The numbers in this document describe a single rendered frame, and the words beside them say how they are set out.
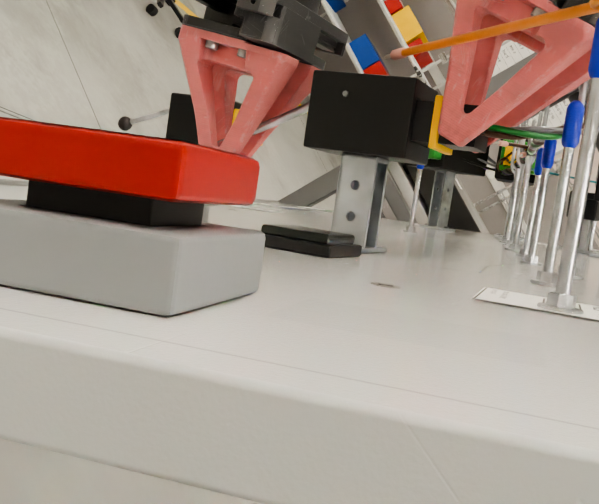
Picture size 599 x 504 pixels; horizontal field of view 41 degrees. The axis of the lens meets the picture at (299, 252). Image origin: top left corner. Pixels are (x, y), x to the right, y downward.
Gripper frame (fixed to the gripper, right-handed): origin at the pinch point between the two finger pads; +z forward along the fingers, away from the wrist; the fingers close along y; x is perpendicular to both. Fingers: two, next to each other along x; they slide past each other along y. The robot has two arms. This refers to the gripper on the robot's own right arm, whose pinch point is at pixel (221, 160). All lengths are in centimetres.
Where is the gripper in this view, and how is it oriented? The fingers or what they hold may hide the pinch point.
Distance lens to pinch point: 46.4
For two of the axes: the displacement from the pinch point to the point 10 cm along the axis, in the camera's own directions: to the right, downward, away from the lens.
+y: 4.2, -0.1, 9.1
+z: -2.9, 9.5, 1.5
